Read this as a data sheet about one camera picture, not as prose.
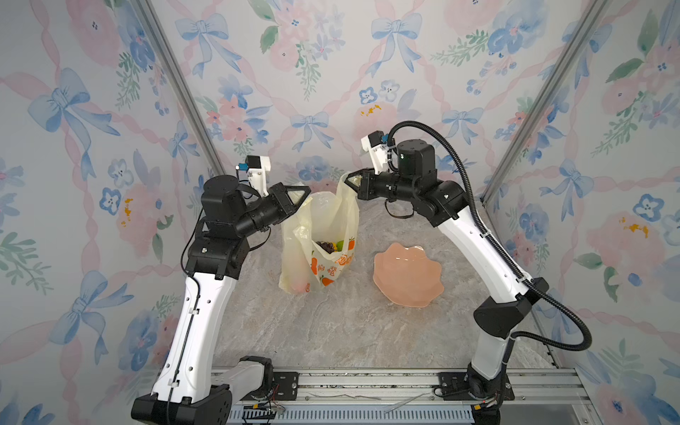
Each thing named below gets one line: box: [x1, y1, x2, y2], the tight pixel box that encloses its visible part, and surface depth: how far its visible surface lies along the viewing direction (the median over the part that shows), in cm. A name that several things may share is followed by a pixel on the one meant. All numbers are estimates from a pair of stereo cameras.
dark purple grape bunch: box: [315, 240, 335, 255], surface depth 89 cm
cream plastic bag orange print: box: [278, 171, 361, 295], surface depth 74 cm
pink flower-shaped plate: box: [372, 242, 445, 308], surface depth 94 cm
